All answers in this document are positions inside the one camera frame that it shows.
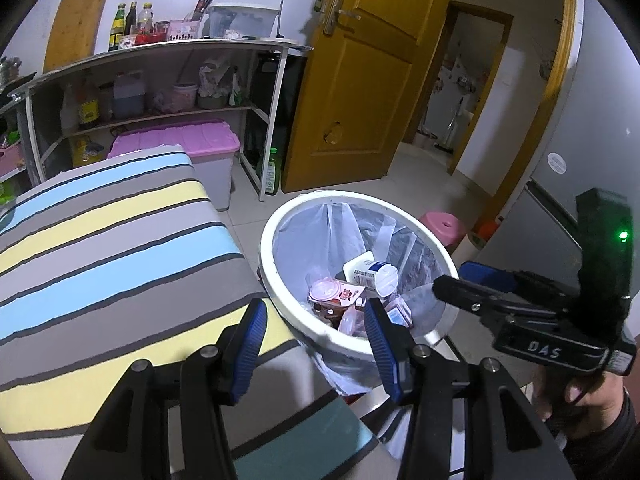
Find clear plastic bottle blue label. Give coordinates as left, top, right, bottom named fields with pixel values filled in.
left=344, top=251, right=399, bottom=297

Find soy sauce bottle yellow label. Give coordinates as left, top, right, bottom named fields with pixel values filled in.
left=78, top=77, right=101, bottom=128

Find pink lidded cup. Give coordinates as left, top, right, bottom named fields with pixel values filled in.
left=307, top=277, right=368, bottom=328

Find person's right hand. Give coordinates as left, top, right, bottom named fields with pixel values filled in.
left=550, top=369, right=627, bottom=429

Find grey shelf unit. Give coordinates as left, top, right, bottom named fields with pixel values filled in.
left=10, top=37, right=313, bottom=201

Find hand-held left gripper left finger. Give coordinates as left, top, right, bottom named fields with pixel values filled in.
left=62, top=299, right=268, bottom=480

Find pink carton box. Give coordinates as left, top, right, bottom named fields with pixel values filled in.
left=385, top=295, right=413, bottom=328

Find bundle of plastic bags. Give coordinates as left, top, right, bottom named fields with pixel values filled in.
left=198, top=62, right=241, bottom=109

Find green oil bottle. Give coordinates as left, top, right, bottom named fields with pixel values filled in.
left=109, top=3, right=127, bottom=52

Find storage box with pink lid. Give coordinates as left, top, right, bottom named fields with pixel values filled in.
left=107, top=119, right=241, bottom=212

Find metal door handle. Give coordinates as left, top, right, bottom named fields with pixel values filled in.
left=315, top=0, right=362, bottom=36

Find green detergent bottle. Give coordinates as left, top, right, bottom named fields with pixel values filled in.
left=260, top=147, right=281, bottom=196

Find pink plastic stool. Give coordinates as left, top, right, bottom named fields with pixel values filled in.
left=419, top=211, right=467, bottom=253

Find white trash can with liner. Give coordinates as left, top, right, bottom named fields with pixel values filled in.
left=258, top=190, right=460, bottom=396

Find wooden cutting board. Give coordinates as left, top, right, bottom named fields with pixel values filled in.
left=42, top=0, right=112, bottom=73

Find yellow wooden door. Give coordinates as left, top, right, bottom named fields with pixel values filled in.
left=281, top=0, right=461, bottom=194

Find blue oil jug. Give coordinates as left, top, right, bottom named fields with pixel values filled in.
left=112, top=71, right=147, bottom=120

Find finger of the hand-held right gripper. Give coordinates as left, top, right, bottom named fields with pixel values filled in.
left=459, top=260, right=577, bottom=307
left=432, top=273, right=552, bottom=319

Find pink knife holder box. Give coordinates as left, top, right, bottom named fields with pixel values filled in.
left=167, top=0, right=216, bottom=41

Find person's right forearm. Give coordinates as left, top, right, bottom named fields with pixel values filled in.
left=560, top=385, right=640, bottom=480

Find clear storage container with lid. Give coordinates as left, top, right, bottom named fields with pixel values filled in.
left=206, top=5, right=280, bottom=40

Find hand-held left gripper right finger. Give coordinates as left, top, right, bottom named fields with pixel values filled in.
left=363, top=298, right=576, bottom=480

